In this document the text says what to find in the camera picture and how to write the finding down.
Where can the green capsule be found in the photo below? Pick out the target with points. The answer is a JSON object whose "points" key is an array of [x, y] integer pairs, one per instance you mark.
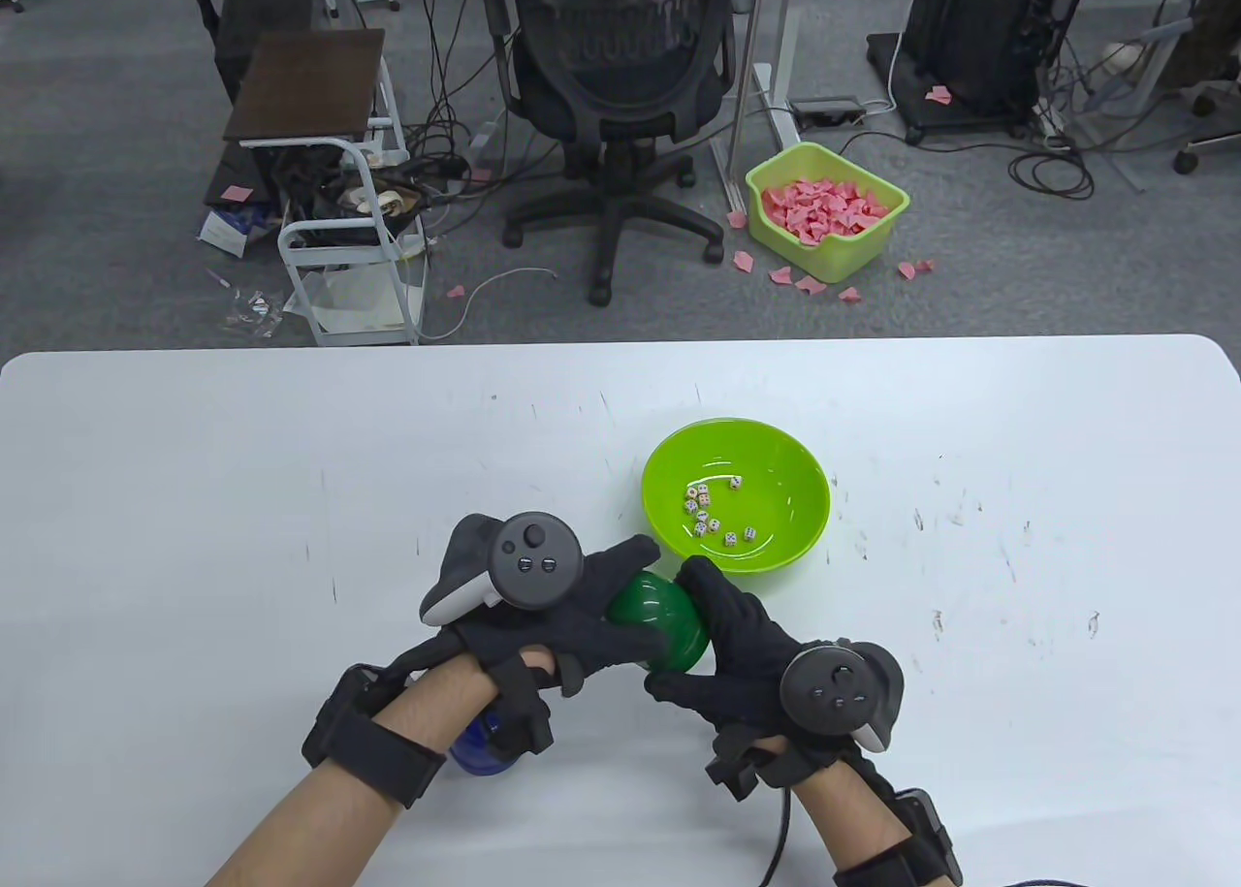
{"points": [[664, 620]]}

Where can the person's left forearm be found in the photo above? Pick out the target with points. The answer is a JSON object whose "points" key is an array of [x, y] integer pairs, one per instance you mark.
{"points": [[320, 809]]}

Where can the dark brown side table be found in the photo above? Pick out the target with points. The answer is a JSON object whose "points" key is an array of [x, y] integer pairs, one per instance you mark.
{"points": [[264, 5]]}

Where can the pile of pink paper pieces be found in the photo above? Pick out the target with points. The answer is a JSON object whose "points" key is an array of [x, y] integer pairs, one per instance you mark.
{"points": [[824, 210]]}

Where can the black wheeled platform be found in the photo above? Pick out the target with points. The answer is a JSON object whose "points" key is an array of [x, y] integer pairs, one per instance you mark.
{"points": [[902, 82]]}

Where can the black grey hand controller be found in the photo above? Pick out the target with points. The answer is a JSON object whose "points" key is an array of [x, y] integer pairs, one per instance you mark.
{"points": [[834, 688], [533, 562]]}

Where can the grey office chair base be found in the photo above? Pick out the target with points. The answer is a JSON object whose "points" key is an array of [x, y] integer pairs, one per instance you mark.
{"points": [[1212, 141]]}

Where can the white metal cart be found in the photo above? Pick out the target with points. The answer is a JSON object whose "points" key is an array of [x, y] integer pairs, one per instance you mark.
{"points": [[349, 253]]}

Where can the green plastic bowl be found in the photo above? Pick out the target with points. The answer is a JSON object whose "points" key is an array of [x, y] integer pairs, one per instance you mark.
{"points": [[776, 470]]}

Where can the person's right hand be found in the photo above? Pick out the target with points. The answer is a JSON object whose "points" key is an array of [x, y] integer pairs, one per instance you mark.
{"points": [[742, 664]]}

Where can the cluster of white dice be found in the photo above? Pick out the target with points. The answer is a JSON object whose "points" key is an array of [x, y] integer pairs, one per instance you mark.
{"points": [[703, 514]]}

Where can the lime green plastic bin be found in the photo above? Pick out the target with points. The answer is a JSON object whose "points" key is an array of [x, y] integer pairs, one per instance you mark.
{"points": [[843, 259]]}

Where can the person's left hand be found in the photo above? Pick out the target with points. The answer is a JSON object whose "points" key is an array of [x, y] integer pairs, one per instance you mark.
{"points": [[591, 635]]}

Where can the brown top side table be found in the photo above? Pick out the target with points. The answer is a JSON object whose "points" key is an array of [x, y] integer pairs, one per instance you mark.
{"points": [[305, 82]]}

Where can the grey power socket box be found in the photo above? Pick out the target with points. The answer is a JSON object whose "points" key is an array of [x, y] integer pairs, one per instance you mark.
{"points": [[824, 111]]}

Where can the white paper sheet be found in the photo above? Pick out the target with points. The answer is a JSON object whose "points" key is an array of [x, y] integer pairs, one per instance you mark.
{"points": [[359, 300]]}

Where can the white power strip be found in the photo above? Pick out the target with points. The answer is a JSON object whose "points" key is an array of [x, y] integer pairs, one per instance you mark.
{"points": [[483, 141]]}

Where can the white desk leg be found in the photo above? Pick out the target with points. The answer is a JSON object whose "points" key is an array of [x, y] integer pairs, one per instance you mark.
{"points": [[776, 102]]}

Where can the clear plastic bag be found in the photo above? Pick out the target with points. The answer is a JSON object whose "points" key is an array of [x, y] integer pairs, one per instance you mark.
{"points": [[254, 310]]}

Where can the blue white cardboard box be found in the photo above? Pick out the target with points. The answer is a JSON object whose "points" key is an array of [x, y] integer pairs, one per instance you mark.
{"points": [[225, 233]]}

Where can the blue dice cup cover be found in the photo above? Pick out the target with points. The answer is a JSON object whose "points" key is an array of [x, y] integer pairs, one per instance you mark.
{"points": [[480, 746]]}

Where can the black computer tower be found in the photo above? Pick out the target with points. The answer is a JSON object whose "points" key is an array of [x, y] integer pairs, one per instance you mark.
{"points": [[970, 34]]}

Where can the black mesh office chair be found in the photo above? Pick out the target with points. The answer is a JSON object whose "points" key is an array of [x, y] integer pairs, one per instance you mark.
{"points": [[620, 102]]}

